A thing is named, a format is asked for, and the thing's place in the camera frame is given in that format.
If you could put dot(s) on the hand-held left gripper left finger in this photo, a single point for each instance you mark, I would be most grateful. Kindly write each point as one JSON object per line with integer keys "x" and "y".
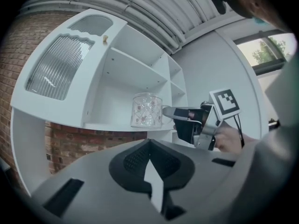
{"x": 98, "y": 183}

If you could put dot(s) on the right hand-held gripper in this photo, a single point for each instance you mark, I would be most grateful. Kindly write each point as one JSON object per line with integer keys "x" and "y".
{"x": 225, "y": 104}

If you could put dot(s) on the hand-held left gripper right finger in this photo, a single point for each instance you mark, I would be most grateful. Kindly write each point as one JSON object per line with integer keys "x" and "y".
{"x": 201, "y": 185}

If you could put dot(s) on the clear glass jar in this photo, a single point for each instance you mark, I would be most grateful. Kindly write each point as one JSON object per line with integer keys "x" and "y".
{"x": 146, "y": 111}

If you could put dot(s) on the white desk hutch shelving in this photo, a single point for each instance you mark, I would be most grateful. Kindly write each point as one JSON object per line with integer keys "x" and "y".
{"x": 137, "y": 78}

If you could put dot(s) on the person's right forearm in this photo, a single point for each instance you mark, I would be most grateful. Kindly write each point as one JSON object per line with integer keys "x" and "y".
{"x": 248, "y": 142}

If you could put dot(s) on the person's right hand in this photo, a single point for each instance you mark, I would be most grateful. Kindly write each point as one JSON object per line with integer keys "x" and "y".
{"x": 230, "y": 140}

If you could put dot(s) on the glass window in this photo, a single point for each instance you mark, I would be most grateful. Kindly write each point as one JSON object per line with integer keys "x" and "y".
{"x": 264, "y": 50}

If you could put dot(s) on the small gold door knob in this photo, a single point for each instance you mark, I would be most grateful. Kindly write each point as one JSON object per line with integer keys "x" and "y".
{"x": 105, "y": 39}

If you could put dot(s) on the white ribbed glass cabinet door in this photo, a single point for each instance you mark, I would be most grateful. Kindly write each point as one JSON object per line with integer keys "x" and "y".
{"x": 58, "y": 64}

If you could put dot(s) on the bundle of white ceiling pipes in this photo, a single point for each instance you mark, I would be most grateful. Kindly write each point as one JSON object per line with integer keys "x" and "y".
{"x": 140, "y": 3}

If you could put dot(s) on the person's head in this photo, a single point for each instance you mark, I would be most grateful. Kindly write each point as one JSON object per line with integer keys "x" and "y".
{"x": 254, "y": 1}

